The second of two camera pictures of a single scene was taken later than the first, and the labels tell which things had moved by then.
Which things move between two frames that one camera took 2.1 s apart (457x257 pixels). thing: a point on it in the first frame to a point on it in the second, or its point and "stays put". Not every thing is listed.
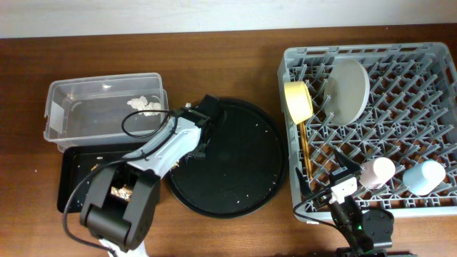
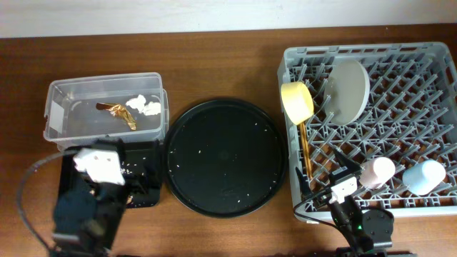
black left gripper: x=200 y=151 to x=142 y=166
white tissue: x=141 y=103 stays put
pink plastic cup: x=376 y=173 stays put
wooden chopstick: x=309 y=155 stays put
